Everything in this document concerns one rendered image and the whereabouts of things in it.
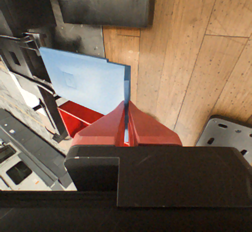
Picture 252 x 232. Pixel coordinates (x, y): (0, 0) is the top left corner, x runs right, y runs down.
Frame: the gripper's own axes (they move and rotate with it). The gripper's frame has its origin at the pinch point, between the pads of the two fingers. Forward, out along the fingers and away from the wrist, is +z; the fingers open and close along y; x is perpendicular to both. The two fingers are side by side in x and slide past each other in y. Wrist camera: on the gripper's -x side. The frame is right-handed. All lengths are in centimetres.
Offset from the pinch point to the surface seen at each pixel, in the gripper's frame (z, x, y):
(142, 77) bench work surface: 10.7, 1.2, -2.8
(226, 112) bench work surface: 3.9, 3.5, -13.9
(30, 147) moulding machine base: 294, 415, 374
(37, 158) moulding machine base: 250, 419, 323
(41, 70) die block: 15.8, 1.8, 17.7
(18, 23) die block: 15.3, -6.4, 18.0
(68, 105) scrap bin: 17.2, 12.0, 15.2
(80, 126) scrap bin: 20.4, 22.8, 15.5
